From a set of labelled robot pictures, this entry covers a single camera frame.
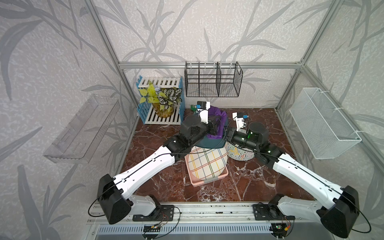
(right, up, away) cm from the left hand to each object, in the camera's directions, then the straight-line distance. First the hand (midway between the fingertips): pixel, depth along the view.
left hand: (220, 117), depth 67 cm
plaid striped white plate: (-6, -27, +20) cm, 34 cm away
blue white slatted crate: (-52, +6, +47) cm, 70 cm away
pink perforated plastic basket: (-11, -34, +12) cm, 38 cm away
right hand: (-3, -6, 0) cm, 6 cm away
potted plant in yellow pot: (-32, +11, +24) cm, 42 cm away
